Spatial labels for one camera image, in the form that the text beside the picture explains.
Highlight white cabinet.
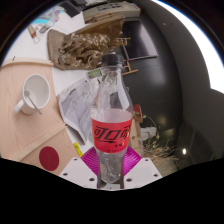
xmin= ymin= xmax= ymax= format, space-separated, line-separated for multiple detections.
xmin=82 ymin=1 xmax=141 ymax=24

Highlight beige wooden drawing board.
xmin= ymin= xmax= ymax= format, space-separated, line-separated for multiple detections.
xmin=0 ymin=57 xmax=79 ymax=176

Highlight white ceramic mug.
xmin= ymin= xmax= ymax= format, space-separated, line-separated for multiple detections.
xmin=13 ymin=73 xmax=52 ymax=116

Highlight small yellow tag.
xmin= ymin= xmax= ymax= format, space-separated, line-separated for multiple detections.
xmin=73 ymin=142 xmax=83 ymax=158

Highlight small ink jar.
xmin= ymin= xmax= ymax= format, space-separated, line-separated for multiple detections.
xmin=39 ymin=20 xmax=55 ymax=34

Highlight metal spoon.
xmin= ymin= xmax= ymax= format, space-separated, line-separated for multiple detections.
xmin=23 ymin=90 xmax=43 ymax=116

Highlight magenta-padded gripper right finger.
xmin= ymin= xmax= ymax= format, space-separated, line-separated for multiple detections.
xmin=121 ymin=146 xmax=163 ymax=190

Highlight colourful booklet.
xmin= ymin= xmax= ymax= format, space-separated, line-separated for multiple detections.
xmin=31 ymin=6 xmax=64 ymax=26

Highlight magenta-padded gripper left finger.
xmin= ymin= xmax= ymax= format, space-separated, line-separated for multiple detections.
xmin=59 ymin=145 xmax=101 ymax=190

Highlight brown cardboard box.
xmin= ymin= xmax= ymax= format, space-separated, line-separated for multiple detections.
xmin=129 ymin=118 xmax=144 ymax=156

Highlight white spray bottle green label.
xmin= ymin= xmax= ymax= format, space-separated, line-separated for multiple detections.
xmin=87 ymin=68 xmax=103 ymax=80

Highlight long ceiling light strip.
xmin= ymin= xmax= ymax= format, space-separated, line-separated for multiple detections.
xmin=151 ymin=0 xmax=224 ymax=94

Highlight wooden easel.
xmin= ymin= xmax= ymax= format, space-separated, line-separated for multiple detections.
xmin=113 ymin=36 xmax=139 ymax=77

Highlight stacked black boxes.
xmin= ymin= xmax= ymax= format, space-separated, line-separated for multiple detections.
xmin=61 ymin=0 xmax=88 ymax=18

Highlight red box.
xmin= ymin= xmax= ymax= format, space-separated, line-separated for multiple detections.
xmin=133 ymin=103 xmax=143 ymax=123

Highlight wooden-handled paintbrush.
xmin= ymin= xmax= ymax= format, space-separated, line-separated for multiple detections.
xmin=27 ymin=24 xmax=41 ymax=44

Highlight black wall screen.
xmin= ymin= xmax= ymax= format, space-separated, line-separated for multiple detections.
xmin=123 ymin=18 xmax=159 ymax=63

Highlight clear bottle with red label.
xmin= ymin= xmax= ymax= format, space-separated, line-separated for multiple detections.
xmin=89 ymin=53 xmax=134 ymax=186

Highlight gold sculpture on wooden base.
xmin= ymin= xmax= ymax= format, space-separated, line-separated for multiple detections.
xmin=46 ymin=18 xmax=126 ymax=71

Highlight flat round red coaster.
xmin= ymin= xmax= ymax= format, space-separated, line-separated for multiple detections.
xmin=38 ymin=145 xmax=60 ymax=172

